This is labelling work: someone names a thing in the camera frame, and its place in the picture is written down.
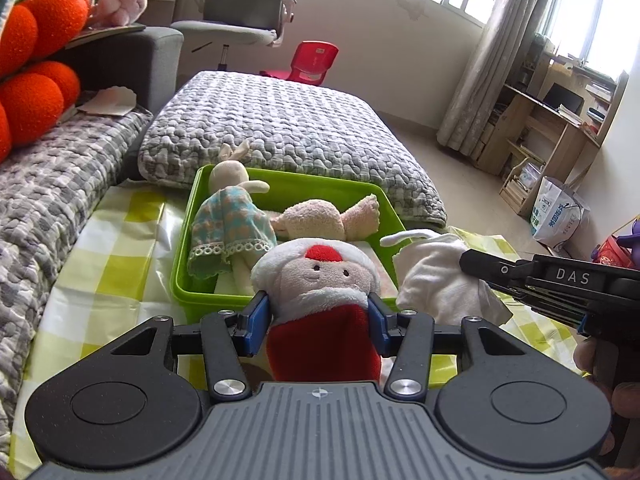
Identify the bunny doll in blue dress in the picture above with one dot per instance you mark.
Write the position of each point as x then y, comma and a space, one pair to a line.
229, 232

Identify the wooden desk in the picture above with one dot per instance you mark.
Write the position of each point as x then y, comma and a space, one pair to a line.
526, 139

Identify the pink octopus plush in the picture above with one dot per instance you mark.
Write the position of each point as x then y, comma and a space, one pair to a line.
116, 13

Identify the pink plush toy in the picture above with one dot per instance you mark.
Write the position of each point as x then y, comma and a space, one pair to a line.
320, 218

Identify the green plastic bin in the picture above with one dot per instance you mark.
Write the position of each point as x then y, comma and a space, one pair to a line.
198, 297

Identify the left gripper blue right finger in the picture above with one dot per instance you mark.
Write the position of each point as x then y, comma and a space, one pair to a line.
406, 336

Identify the grey quilted cushion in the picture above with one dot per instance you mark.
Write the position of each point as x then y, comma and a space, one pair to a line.
287, 127

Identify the grey curtain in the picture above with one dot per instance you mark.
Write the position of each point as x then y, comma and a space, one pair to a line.
507, 34

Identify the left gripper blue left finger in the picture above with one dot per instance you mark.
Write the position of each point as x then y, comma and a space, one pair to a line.
226, 337

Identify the white paper bag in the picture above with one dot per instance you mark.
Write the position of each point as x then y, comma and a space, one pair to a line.
557, 213

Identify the santa claus plush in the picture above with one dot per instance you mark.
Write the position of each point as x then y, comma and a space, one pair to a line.
318, 292

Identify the grey patterned sofa cover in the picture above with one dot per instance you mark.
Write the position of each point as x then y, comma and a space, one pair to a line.
48, 191

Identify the red plastic child chair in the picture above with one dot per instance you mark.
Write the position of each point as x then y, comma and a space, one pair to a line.
310, 63

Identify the red toy basket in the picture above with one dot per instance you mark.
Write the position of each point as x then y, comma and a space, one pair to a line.
621, 248

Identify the green checkered tablecloth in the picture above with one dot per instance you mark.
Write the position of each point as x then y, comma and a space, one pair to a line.
118, 275

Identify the grey office chair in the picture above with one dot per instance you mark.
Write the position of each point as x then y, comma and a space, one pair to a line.
243, 22

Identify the orange carrot plush pillow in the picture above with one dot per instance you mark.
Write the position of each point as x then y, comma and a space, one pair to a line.
35, 90

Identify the white cloth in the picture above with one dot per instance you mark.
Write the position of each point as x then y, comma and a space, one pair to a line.
431, 281

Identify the grey sofa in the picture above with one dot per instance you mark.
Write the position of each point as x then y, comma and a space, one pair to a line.
145, 62

